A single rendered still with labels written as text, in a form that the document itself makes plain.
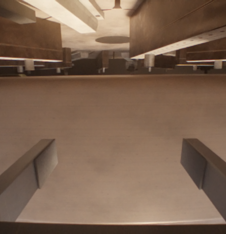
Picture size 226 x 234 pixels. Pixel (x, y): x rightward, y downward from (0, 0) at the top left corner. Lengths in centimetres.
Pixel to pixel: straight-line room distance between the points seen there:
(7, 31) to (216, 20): 146
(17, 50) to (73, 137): 148
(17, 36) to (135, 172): 158
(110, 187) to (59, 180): 9
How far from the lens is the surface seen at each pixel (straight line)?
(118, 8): 161
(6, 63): 291
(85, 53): 392
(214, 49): 229
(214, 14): 76
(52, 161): 17
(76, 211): 35
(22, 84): 29
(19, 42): 172
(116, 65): 621
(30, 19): 91
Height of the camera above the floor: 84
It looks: 14 degrees up
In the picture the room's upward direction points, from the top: 179 degrees clockwise
